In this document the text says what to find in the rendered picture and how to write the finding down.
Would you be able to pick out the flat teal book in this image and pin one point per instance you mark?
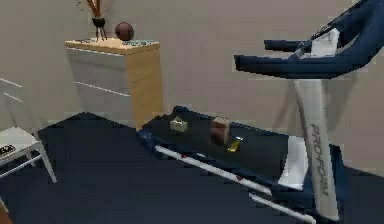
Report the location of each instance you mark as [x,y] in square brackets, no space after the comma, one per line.
[139,42]

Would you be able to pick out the dark red ball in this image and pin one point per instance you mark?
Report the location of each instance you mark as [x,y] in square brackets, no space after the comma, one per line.
[124,31]

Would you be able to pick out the small yellow flat object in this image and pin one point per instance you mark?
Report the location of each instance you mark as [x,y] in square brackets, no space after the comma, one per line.
[233,145]

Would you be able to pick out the blue and white treadmill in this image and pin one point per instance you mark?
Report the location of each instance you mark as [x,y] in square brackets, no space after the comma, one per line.
[260,150]

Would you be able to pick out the black remote control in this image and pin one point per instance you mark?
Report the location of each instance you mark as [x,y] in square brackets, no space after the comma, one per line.
[6,150]

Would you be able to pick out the wooden chest of drawers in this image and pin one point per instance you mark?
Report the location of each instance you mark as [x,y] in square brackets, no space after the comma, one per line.
[133,80]

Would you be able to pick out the white chair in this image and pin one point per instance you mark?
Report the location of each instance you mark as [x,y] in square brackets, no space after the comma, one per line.
[16,140]

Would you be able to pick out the black vase with reeds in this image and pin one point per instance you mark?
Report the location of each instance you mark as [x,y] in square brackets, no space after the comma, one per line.
[98,22]

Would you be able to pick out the small pale green box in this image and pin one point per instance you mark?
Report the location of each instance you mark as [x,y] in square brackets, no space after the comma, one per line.
[178,124]

